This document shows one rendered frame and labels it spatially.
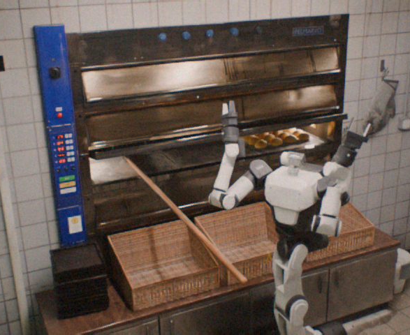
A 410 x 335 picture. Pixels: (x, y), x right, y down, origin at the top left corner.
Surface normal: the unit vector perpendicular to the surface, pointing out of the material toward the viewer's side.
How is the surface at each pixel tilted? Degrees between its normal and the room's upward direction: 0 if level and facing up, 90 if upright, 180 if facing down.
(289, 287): 90
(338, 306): 90
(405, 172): 90
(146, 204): 70
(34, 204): 90
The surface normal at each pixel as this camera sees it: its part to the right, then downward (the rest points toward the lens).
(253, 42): 0.44, 0.29
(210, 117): 0.40, -0.04
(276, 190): -0.57, 0.29
